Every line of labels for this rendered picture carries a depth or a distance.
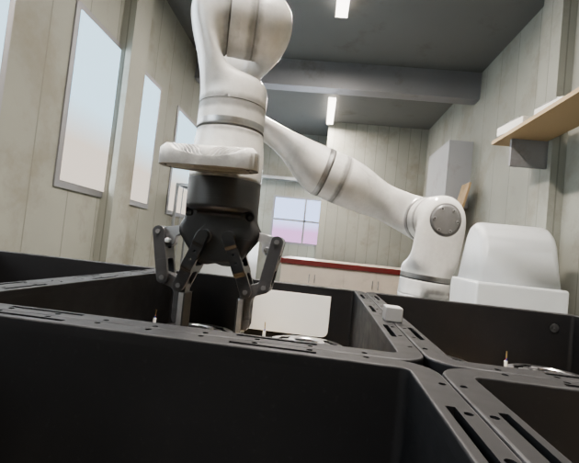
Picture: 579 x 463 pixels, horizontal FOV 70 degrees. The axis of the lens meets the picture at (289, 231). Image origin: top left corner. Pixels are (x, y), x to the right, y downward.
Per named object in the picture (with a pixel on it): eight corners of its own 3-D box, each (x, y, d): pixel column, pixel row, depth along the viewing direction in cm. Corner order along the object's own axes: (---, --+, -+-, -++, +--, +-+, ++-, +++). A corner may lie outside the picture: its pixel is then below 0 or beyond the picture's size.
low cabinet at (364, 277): (437, 338, 544) (443, 274, 547) (272, 319, 559) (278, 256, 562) (407, 317, 722) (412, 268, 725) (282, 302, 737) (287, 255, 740)
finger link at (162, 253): (172, 225, 45) (183, 278, 44) (156, 229, 45) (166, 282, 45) (162, 223, 42) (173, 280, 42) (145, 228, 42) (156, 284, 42)
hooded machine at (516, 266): (567, 432, 263) (583, 226, 268) (467, 419, 267) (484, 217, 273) (512, 392, 337) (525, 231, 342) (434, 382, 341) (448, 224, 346)
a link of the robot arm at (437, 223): (475, 198, 74) (459, 294, 74) (448, 202, 83) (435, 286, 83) (425, 190, 73) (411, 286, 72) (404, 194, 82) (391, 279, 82)
